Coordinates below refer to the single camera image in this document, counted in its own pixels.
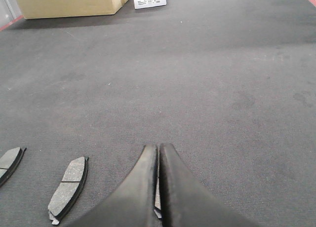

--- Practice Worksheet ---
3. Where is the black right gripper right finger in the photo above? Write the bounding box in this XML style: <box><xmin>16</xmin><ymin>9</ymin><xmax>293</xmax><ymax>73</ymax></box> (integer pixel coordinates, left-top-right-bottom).
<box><xmin>159</xmin><ymin>144</ymin><xmax>257</xmax><ymax>227</ymax></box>

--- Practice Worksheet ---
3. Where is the large cardboard box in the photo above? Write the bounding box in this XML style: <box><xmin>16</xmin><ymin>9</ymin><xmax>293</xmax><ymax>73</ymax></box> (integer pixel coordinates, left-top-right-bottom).
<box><xmin>16</xmin><ymin>0</ymin><xmax>129</xmax><ymax>19</ymax></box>

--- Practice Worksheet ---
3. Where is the grey brake pad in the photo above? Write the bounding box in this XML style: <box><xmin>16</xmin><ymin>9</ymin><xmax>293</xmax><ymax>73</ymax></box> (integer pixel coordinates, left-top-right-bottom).
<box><xmin>0</xmin><ymin>147</ymin><xmax>27</xmax><ymax>186</ymax></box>
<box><xmin>154</xmin><ymin>178</ymin><xmax>162</xmax><ymax>220</ymax></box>
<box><xmin>48</xmin><ymin>156</ymin><xmax>88</xmax><ymax>226</ymax></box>

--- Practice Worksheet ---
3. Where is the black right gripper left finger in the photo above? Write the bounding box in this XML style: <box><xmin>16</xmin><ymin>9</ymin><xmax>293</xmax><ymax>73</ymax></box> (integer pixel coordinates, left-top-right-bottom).
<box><xmin>68</xmin><ymin>145</ymin><xmax>158</xmax><ymax>227</ymax></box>

